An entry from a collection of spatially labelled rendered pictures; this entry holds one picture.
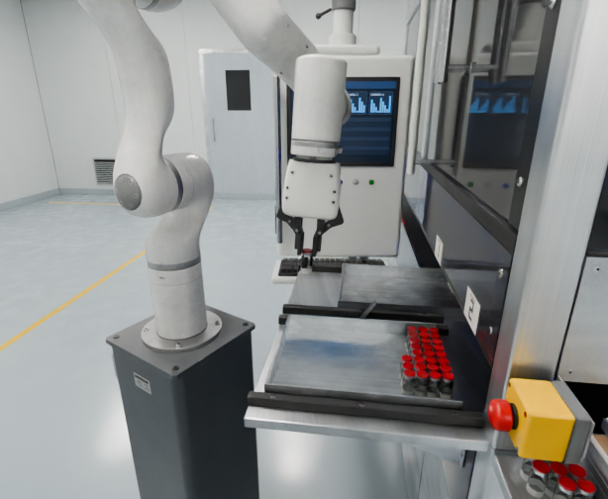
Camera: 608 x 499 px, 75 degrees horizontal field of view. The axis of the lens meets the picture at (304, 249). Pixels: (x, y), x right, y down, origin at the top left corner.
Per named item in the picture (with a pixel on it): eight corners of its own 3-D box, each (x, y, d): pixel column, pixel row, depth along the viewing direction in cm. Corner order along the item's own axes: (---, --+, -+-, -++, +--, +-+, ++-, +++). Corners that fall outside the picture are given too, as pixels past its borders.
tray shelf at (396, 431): (449, 278, 128) (449, 273, 127) (540, 456, 63) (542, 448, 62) (300, 270, 134) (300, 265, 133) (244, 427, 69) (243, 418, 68)
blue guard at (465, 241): (395, 172, 245) (398, 143, 238) (495, 362, 63) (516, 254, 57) (394, 172, 245) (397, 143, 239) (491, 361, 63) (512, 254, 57)
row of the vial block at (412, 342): (414, 344, 89) (416, 326, 87) (427, 398, 72) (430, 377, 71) (404, 343, 89) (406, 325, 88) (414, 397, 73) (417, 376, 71)
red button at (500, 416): (512, 418, 55) (517, 394, 54) (523, 440, 51) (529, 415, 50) (482, 415, 56) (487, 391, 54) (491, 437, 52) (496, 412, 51)
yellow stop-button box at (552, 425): (554, 423, 56) (564, 380, 54) (579, 465, 50) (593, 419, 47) (497, 418, 57) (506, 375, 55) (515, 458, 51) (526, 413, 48)
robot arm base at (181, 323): (125, 336, 96) (112, 264, 90) (187, 305, 111) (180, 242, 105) (176, 362, 86) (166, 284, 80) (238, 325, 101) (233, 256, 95)
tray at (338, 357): (434, 337, 92) (436, 323, 91) (459, 418, 68) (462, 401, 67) (288, 326, 96) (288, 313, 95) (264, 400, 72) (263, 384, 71)
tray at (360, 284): (453, 279, 123) (454, 268, 122) (475, 322, 98) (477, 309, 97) (342, 273, 127) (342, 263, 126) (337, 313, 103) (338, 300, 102)
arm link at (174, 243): (135, 265, 89) (118, 156, 81) (189, 241, 105) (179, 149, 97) (177, 273, 85) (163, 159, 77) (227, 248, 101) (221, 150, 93)
